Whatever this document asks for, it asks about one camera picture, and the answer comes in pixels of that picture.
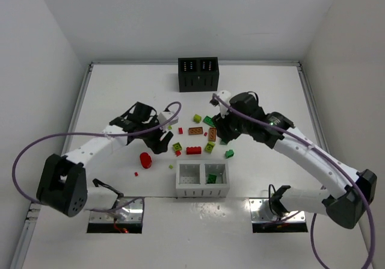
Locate red oval lego piece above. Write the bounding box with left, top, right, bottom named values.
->
left=140, top=152, right=152, bottom=169

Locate black two-compartment container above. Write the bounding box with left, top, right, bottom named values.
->
left=178, top=57, right=220, bottom=93

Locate dark green flat lego plate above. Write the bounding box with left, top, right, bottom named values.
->
left=203, top=116, right=215, bottom=128

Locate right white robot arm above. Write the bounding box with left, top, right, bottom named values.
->
left=210, top=90, right=377, bottom=229

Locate lime lego brick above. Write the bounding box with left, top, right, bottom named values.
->
left=205, top=141, right=215, bottom=153
left=193, top=114, right=202, bottom=123
left=172, top=143, right=182, bottom=152

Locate small dark green lego brick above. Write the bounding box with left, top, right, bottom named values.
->
left=224, top=149, right=234, bottom=159

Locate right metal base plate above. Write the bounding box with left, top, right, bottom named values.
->
left=249, top=198, right=306, bottom=224

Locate lime lego brick top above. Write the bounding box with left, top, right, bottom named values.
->
left=193, top=114, right=202, bottom=123

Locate red long lego brick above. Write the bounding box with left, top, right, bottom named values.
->
left=186, top=146, right=202, bottom=155

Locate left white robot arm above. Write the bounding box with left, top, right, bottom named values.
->
left=36, top=102, right=179, bottom=217

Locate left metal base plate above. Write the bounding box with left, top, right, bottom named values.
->
left=88, top=197, right=145, bottom=224

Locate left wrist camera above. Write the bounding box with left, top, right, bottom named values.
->
left=158, top=111, right=179, bottom=125

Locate brown flat lego plate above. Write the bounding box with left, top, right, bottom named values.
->
left=188, top=127, right=203, bottom=135

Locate white two-compartment container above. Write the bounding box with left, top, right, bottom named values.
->
left=175, top=160, right=230, bottom=198

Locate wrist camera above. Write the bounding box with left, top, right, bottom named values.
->
left=209, top=90, right=232, bottom=119
left=158, top=111, right=179, bottom=125

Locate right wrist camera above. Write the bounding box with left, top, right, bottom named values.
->
left=209, top=90, right=232, bottom=119

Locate metal base plate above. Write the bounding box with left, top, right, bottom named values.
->
left=88, top=197, right=145, bottom=224
left=249, top=198, right=306, bottom=224

